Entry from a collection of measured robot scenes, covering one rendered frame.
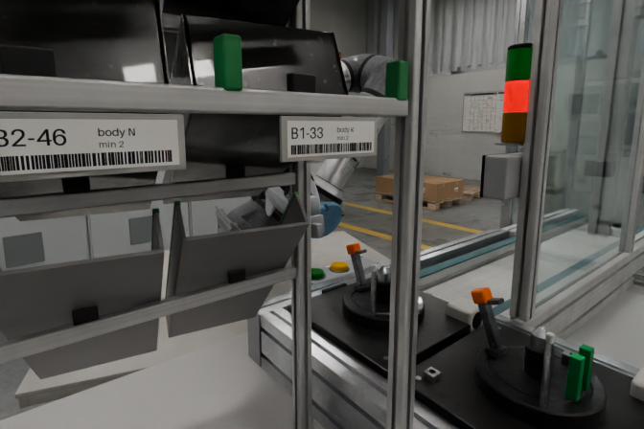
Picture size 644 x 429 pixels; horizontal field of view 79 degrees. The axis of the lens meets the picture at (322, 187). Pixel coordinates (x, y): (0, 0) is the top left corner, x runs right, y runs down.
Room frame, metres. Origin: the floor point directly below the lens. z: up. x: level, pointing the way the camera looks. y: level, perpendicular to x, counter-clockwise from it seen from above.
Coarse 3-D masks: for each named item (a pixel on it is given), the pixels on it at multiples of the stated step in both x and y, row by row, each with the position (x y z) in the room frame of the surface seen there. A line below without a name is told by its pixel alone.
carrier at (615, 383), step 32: (448, 352) 0.51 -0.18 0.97; (480, 352) 0.48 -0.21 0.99; (512, 352) 0.48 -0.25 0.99; (544, 352) 0.38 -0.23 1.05; (416, 384) 0.44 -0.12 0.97; (448, 384) 0.44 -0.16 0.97; (480, 384) 0.43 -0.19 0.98; (512, 384) 0.41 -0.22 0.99; (544, 384) 0.37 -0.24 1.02; (576, 384) 0.38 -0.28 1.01; (608, 384) 0.44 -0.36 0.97; (640, 384) 0.41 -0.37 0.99; (448, 416) 0.39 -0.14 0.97; (480, 416) 0.39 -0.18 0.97; (512, 416) 0.39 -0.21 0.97; (544, 416) 0.37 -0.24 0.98; (576, 416) 0.36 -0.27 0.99; (608, 416) 0.39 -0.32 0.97; (640, 416) 0.39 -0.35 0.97
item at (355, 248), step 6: (348, 246) 0.69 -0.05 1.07; (354, 246) 0.68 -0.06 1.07; (348, 252) 0.69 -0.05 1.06; (354, 252) 0.68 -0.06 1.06; (360, 252) 0.67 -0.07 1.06; (354, 258) 0.68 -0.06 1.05; (354, 264) 0.68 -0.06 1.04; (360, 264) 0.68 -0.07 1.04; (354, 270) 0.68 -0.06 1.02; (360, 270) 0.68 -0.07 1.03; (360, 276) 0.67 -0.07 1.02; (360, 282) 0.67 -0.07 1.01; (366, 282) 0.68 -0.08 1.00
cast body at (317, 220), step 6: (288, 198) 0.61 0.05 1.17; (312, 198) 0.60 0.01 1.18; (318, 198) 0.61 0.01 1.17; (312, 204) 0.60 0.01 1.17; (318, 204) 0.60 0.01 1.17; (312, 210) 0.60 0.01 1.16; (318, 210) 0.60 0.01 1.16; (312, 216) 0.59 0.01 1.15; (318, 216) 0.59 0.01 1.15; (312, 222) 0.59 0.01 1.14; (318, 222) 0.59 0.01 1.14; (312, 228) 0.58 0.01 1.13; (318, 228) 0.57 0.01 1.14; (324, 228) 0.60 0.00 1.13; (312, 234) 0.58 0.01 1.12; (318, 234) 0.57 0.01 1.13
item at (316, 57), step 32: (192, 32) 0.30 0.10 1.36; (224, 32) 0.31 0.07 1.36; (256, 32) 0.33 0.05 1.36; (288, 32) 0.34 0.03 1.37; (320, 32) 0.36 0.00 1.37; (192, 64) 0.29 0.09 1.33; (256, 64) 0.31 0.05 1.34; (288, 64) 0.33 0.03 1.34; (320, 64) 0.34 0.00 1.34; (192, 128) 0.31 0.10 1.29; (224, 128) 0.33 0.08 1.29; (256, 128) 0.34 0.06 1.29; (192, 160) 0.38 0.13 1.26; (224, 160) 0.40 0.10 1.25; (256, 160) 0.42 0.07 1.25; (224, 192) 0.51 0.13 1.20; (256, 192) 0.54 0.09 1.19
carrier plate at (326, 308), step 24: (312, 312) 0.63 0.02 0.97; (336, 312) 0.63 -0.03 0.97; (432, 312) 0.63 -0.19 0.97; (336, 336) 0.55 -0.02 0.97; (360, 336) 0.55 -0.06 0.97; (384, 336) 0.55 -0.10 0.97; (432, 336) 0.55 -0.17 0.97; (456, 336) 0.56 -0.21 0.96; (360, 360) 0.50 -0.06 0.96; (384, 360) 0.49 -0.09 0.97
